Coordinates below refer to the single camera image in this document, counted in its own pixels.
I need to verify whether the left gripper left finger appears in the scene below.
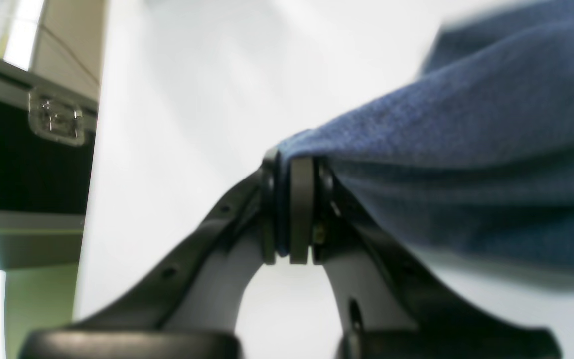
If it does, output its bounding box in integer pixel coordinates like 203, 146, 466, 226
20, 150, 280, 359

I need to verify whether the dark navy T-shirt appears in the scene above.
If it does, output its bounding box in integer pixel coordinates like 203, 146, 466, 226
279, 0, 574, 273

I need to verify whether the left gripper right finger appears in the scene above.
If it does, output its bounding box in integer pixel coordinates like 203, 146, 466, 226
289, 157, 561, 359

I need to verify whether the black equipment case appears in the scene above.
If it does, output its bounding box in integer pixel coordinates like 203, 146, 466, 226
0, 59, 99, 214

